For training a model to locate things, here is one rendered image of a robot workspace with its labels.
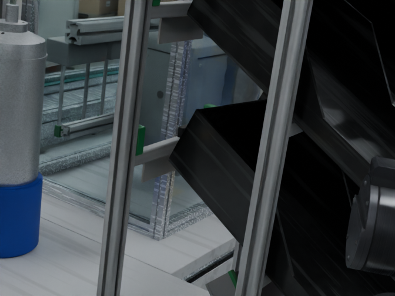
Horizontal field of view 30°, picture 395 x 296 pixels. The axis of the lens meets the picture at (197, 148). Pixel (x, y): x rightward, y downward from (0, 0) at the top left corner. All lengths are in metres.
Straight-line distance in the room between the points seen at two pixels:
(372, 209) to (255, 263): 0.30
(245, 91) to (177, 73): 0.30
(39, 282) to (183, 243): 0.36
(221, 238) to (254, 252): 0.99
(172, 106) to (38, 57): 0.30
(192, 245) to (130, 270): 0.19
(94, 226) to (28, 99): 0.39
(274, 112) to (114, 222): 0.23
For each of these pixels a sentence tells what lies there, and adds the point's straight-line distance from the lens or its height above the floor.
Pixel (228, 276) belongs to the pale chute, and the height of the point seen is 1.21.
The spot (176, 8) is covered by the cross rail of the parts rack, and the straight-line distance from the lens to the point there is 0.79.
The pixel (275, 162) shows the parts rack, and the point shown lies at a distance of 0.67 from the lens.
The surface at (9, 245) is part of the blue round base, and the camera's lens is 1.52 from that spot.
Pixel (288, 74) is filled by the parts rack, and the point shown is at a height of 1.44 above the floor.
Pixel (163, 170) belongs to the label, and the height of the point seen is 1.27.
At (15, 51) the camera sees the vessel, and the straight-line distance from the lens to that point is 1.40.
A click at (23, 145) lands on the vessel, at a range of 1.45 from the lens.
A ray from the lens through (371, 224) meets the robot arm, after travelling 0.42.
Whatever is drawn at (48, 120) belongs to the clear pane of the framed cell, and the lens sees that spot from 1.80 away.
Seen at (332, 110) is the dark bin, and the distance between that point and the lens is 0.74.
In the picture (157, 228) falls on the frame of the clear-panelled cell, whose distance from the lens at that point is 1.64.
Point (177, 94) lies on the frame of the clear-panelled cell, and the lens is 1.53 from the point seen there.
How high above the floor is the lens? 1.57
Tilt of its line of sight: 18 degrees down
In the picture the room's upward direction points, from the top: 8 degrees clockwise
